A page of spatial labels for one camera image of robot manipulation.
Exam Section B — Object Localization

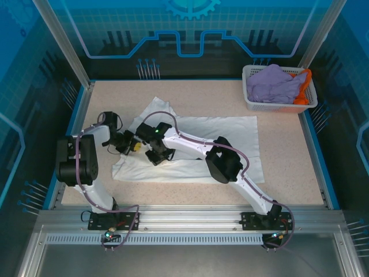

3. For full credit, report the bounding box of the slotted grey cable duct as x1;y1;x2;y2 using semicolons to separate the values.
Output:
46;234;265;245

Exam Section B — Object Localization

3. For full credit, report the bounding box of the aluminium mounting rail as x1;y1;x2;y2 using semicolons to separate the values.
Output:
37;204;347;232

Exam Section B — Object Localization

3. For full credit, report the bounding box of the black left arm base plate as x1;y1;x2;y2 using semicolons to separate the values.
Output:
88;211;140;231

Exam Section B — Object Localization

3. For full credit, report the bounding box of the white t-shirt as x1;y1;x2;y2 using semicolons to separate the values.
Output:
111;96;265;185

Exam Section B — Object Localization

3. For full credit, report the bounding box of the orange t-shirt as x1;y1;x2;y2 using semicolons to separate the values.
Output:
289;68;312;106

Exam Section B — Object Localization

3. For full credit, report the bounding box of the purple t-shirt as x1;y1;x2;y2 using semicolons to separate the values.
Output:
247;63;308;104

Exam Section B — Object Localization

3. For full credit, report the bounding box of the white plastic basket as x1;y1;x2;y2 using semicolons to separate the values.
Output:
242;65;318;113

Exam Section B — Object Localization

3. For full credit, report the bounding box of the aluminium frame post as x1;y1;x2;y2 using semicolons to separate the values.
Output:
32;0;96;89
298;0;347;70

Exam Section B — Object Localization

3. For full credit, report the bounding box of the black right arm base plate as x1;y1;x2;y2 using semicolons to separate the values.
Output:
241;211;292;231

